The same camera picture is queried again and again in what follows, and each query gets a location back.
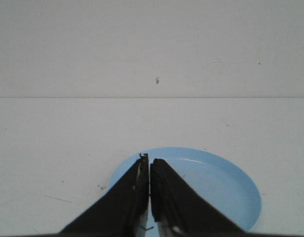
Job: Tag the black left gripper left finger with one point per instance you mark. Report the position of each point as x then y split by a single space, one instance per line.
122 210

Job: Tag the light blue round plate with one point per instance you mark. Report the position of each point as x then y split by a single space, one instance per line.
217 180

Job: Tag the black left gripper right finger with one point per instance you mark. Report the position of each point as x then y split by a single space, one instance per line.
178 209

